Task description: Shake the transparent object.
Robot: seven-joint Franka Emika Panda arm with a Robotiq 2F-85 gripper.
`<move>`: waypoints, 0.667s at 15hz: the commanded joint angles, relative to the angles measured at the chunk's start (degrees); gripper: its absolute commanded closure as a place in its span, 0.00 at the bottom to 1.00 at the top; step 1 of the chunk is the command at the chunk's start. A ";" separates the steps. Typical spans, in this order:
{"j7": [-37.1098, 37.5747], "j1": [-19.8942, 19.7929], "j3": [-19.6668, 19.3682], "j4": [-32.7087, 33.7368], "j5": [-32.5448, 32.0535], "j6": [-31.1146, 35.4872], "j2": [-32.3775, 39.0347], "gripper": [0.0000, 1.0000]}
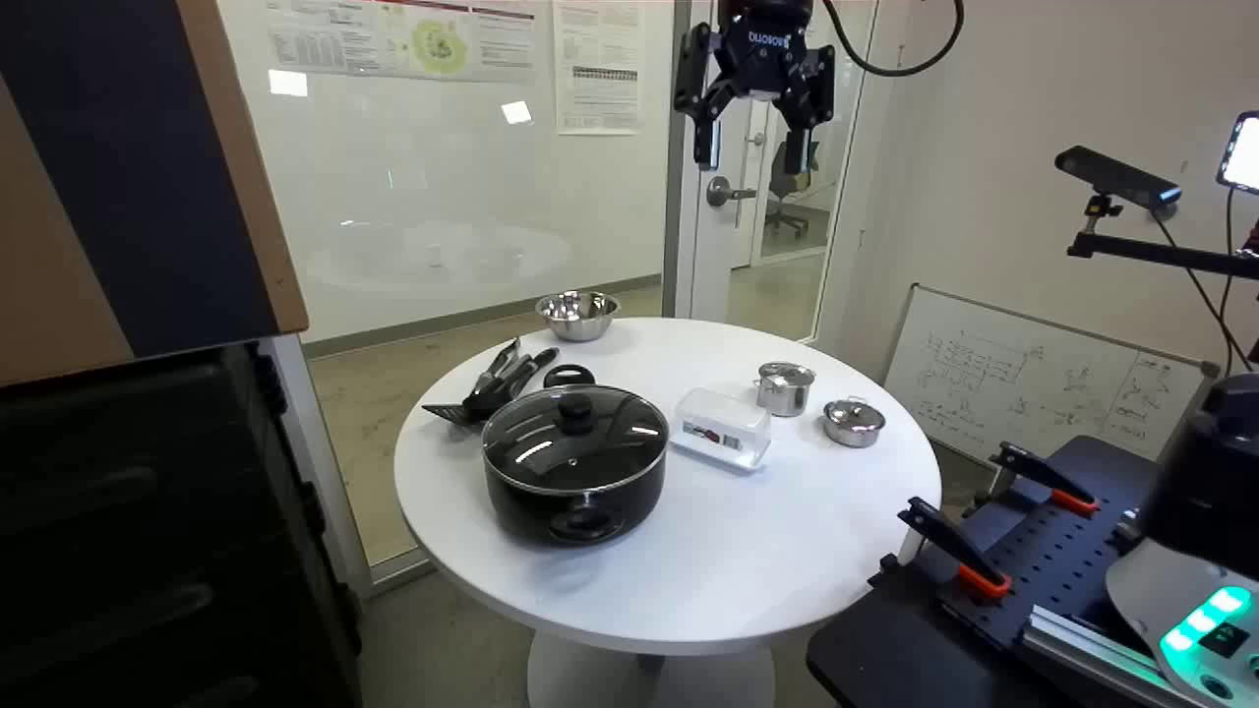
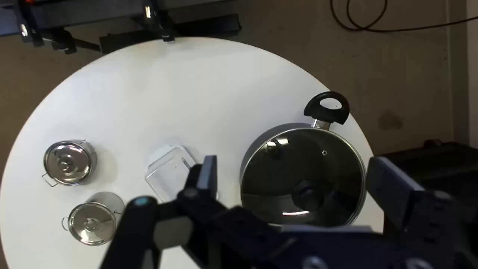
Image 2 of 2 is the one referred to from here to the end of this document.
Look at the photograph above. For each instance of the small steel bowl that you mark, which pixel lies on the small steel bowl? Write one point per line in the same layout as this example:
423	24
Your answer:
67	161

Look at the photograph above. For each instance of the transparent plastic container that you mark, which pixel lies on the transparent plastic container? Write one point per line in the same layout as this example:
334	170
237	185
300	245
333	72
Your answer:
166	173

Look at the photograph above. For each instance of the black orange-tipped bar clamp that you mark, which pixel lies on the black orange-tipped bar clamp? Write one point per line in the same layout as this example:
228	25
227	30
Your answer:
27	24
155	18

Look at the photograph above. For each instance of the black perforated robot table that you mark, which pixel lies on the black perforated robot table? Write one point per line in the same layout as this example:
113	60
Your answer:
79	11

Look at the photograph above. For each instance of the black cooking pot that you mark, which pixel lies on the black cooking pot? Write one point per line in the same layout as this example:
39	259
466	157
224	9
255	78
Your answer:
310	108

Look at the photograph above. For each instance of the small open steel cup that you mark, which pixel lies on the small open steel cup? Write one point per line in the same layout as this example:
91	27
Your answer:
91	223

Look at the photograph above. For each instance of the glass pot lid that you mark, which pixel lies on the glass pot lid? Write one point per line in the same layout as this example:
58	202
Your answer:
299	164

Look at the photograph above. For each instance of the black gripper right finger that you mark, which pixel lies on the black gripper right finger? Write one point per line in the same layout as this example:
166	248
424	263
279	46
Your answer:
393	191

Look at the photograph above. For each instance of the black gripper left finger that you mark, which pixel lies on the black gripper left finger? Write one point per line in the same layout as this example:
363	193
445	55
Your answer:
204	179

